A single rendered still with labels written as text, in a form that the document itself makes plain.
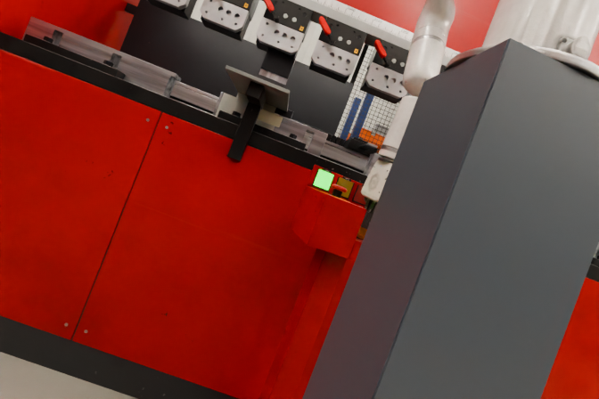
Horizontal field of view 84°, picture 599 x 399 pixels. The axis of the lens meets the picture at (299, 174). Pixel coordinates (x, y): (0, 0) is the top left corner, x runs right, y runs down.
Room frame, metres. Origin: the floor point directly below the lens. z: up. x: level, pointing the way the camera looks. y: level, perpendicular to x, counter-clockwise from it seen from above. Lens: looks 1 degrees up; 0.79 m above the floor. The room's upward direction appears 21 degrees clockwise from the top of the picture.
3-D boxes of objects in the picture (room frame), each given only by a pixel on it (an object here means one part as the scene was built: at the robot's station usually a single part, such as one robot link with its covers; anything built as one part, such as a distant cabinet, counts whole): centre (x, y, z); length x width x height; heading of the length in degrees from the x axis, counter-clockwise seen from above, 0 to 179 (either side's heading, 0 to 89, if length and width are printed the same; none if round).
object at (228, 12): (1.14, 0.43, 1.26); 0.15 x 0.09 x 0.17; 93
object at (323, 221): (0.83, -0.14, 0.75); 0.20 x 0.16 x 0.18; 106
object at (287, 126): (1.16, 0.15, 0.92); 0.39 x 0.06 x 0.10; 93
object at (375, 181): (0.81, -0.20, 0.86); 0.10 x 0.07 x 0.11; 16
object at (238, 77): (1.01, 0.20, 1.00); 0.26 x 0.18 x 0.01; 3
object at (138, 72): (1.13, 0.76, 0.92); 0.50 x 0.06 x 0.10; 93
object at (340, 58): (1.16, 0.03, 1.26); 0.15 x 0.09 x 0.17; 93
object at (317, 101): (1.65, 0.47, 1.12); 1.13 x 0.02 x 0.44; 93
